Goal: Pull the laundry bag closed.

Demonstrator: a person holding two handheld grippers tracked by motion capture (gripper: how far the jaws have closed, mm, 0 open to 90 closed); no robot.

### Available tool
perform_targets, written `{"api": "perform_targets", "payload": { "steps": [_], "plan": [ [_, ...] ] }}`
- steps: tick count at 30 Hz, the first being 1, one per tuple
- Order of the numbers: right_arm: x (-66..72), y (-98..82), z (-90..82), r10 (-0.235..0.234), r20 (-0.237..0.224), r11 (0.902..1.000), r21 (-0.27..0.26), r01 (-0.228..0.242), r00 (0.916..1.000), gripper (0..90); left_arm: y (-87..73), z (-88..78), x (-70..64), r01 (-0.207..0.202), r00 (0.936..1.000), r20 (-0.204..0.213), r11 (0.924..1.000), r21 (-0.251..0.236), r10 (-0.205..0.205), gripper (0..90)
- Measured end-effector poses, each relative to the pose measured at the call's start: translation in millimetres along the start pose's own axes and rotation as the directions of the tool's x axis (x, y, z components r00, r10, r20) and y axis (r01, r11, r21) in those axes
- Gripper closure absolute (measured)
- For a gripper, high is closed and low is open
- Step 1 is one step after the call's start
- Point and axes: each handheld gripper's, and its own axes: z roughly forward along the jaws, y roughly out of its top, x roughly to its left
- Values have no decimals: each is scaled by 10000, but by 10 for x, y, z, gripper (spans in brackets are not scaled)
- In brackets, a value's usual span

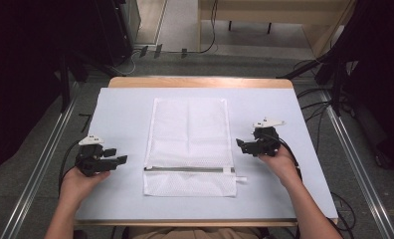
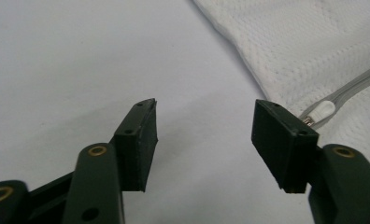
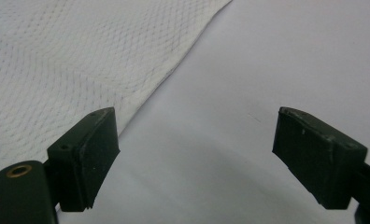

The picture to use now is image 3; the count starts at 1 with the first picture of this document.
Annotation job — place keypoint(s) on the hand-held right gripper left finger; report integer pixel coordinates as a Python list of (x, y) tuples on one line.
[(83, 161)]

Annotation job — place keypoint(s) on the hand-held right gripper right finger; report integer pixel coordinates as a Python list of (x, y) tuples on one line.
[(317, 161)]

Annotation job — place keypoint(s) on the white mesh-patterned cloth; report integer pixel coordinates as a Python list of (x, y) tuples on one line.
[(64, 71)]

